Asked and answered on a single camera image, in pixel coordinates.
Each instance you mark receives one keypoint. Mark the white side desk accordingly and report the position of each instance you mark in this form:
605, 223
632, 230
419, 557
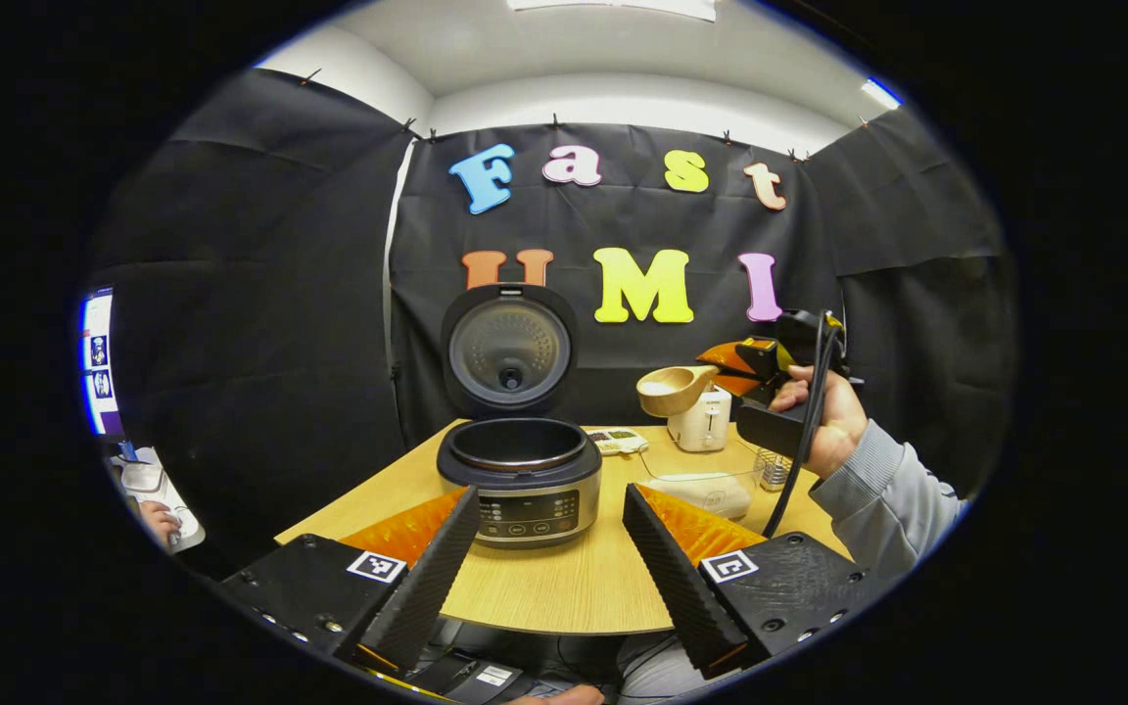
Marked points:
153, 480

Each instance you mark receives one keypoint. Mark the dark grey rice cooker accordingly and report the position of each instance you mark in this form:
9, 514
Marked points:
525, 490

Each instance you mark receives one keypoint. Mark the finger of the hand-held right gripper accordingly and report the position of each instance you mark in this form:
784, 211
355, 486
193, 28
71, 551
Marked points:
726, 357
740, 384

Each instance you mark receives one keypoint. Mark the black backdrop cloth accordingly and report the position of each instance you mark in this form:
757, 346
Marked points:
260, 343

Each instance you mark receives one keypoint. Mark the clear box of rice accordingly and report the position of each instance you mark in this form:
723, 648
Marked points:
711, 490

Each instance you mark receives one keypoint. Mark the wooden spoon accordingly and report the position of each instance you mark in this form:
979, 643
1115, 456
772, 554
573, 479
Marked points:
667, 392

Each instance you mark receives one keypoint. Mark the white divided bean dish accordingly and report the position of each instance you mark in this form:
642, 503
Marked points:
618, 441

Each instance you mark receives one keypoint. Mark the small ceiling light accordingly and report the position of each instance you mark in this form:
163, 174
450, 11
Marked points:
880, 94

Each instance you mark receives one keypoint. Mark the white toaster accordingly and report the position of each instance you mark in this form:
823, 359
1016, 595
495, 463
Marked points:
701, 426

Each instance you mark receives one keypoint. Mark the person's grey trousers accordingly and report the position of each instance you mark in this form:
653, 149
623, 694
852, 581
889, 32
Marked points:
652, 671

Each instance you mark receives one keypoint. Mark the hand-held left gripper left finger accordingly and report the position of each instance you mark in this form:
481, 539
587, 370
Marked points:
427, 578

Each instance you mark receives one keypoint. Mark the lit computer monitor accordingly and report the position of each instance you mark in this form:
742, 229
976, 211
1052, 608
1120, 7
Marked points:
99, 362

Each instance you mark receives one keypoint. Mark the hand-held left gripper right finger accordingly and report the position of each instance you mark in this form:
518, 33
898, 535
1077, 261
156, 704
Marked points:
672, 578

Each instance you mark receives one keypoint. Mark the long ceiling light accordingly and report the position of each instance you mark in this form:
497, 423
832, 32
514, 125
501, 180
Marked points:
613, 6

